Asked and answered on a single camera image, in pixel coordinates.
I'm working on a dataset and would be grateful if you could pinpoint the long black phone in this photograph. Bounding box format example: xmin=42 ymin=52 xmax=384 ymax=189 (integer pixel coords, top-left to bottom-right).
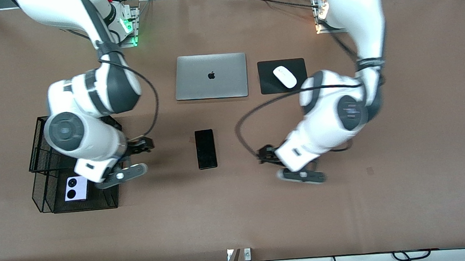
xmin=194 ymin=128 xmax=218 ymax=171

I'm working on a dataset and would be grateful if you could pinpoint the lavender phone with two lenses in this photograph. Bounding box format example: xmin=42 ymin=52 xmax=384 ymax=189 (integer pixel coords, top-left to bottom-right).
xmin=62 ymin=175 xmax=91 ymax=203

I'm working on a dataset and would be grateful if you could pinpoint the black mesh two-tier tray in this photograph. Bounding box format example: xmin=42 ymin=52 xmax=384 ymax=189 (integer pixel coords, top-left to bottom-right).
xmin=24 ymin=110 xmax=129 ymax=216

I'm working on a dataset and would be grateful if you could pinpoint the black mouse pad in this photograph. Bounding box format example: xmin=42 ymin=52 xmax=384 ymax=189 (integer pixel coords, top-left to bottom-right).
xmin=257 ymin=57 xmax=309 ymax=96

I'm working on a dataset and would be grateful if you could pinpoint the white computer mouse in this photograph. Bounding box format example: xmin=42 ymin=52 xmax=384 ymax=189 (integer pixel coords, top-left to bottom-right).
xmin=273 ymin=65 xmax=298 ymax=90

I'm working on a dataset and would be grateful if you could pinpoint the silver laptop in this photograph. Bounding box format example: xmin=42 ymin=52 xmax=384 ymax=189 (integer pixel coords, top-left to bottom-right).
xmin=172 ymin=50 xmax=250 ymax=103

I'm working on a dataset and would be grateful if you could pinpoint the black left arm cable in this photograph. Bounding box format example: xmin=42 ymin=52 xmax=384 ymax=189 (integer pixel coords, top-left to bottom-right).
xmin=224 ymin=0 xmax=390 ymax=162

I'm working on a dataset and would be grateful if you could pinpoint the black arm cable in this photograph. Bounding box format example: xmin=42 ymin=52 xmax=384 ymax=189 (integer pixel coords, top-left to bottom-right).
xmin=96 ymin=36 xmax=162 ymax=144
xmin=224 ymin=0 xmax=390 ymax=162

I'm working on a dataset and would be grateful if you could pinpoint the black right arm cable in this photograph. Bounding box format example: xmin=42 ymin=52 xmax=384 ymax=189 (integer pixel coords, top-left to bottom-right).
xmin=96 ymin=36 xmax=162 ymax=144

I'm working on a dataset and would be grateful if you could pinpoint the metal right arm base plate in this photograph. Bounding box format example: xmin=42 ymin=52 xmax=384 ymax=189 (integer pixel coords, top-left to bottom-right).
xmin=114 ymin=6 xmax=143 ymax=49

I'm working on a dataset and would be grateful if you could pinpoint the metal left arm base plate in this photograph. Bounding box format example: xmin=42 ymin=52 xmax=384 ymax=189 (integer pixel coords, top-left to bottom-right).
xmin=312 ymin=0 xmax=348 ymax=36

